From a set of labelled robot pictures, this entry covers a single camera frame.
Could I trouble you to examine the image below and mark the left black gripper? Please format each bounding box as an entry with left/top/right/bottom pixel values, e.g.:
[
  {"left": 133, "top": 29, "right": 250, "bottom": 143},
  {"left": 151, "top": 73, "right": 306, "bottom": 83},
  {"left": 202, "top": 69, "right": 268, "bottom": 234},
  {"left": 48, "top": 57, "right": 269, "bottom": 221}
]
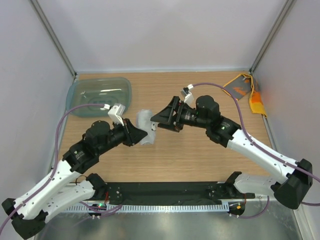
[{"left": 97, "top": 117, "right": 147, "bottom": 155}]

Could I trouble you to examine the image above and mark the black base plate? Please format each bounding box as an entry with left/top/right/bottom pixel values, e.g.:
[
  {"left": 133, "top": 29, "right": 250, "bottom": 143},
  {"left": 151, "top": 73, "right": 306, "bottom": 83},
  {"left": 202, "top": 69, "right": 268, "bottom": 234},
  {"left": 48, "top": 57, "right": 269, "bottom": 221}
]
[{"left": 106, "top": 181, "right": 255, "bottom": 205}]

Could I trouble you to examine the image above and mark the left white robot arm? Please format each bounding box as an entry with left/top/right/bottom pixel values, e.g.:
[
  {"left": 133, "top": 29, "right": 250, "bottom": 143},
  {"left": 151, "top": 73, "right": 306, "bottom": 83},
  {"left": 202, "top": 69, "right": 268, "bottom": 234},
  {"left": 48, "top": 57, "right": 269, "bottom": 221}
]
[{"left": 1, "top": 118, "right": 148, "bottom": 240}]

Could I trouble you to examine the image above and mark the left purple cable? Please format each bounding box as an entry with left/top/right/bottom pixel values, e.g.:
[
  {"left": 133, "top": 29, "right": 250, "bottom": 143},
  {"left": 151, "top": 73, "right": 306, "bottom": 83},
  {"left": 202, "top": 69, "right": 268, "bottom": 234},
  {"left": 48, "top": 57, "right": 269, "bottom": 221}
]
[{"left": 0, "top": 103, "right": 123, "bottom": 236}]

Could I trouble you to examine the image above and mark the grey panda towel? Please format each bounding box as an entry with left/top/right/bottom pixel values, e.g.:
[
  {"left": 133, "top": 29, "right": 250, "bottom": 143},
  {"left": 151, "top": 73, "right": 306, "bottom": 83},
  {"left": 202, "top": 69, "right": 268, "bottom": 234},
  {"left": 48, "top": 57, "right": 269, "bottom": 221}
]
[{"left": 136, "top": 109, "right": 157, "bottom": 145}]

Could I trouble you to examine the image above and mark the white slotted cable duct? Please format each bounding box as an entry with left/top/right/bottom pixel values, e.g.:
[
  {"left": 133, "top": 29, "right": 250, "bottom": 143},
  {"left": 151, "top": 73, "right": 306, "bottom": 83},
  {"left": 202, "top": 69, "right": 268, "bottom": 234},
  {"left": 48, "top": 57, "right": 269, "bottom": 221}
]
[{"left": 63, "top": 202, "right": 229, "bottom": 213}]

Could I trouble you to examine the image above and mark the teal plastic container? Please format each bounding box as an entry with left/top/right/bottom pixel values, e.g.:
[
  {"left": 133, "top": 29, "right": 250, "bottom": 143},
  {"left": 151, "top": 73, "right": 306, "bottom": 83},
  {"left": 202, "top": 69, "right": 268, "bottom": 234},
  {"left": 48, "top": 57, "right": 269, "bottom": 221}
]
[{"left": 65, "top": 77, "right": 132, "bottom": 118}]

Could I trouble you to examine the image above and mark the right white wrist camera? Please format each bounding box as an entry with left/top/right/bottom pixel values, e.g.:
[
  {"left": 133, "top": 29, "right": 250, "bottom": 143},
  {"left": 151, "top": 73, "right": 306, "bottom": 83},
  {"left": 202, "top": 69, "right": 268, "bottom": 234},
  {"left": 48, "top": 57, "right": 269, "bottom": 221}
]
[{"left": 180, "top": 84, "right": 194, "bottom": 105}]

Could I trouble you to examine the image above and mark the grey orange towel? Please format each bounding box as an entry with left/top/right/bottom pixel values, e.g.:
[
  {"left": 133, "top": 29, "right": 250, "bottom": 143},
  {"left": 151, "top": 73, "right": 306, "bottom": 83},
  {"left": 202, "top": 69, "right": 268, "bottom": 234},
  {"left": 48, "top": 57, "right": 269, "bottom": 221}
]
[{"left": 223, "top": 73, "right": 267, "bottom": 117}]

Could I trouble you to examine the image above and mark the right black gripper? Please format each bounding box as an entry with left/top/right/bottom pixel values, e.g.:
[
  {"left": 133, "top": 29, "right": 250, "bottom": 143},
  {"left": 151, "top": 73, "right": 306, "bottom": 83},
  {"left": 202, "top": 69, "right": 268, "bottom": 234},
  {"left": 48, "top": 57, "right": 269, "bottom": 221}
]
[{"left": 151, "top": 96, "right": 209, "bottom": 133}]

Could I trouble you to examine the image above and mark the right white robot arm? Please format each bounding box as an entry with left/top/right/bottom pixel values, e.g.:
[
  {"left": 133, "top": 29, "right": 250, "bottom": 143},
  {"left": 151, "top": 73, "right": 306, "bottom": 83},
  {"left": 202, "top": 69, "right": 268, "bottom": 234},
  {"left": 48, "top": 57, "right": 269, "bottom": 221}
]
[{"left": 151, "top": 95, "right": 313, "bottom": 210}]

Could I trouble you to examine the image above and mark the aluminium rail frame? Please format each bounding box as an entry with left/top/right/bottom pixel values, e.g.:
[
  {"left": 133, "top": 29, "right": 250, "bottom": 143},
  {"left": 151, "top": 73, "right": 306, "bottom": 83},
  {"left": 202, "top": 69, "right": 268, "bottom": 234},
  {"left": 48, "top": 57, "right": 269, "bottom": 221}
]
[{"left": 29, "top": 0, "right": 320, "bottom": 240}]

